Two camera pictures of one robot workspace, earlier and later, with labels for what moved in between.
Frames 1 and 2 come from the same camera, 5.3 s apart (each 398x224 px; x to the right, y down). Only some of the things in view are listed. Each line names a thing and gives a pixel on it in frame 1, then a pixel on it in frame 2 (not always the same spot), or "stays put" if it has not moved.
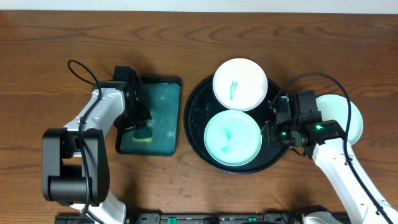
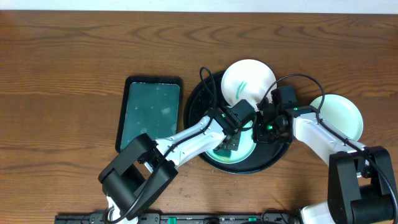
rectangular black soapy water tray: [162, 96] stays put
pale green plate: [334, 107] stays put
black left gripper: [137, 113] → [231, 143]
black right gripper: [270, 127] → [259, 135]
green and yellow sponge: [143, 135] → [222, 151]
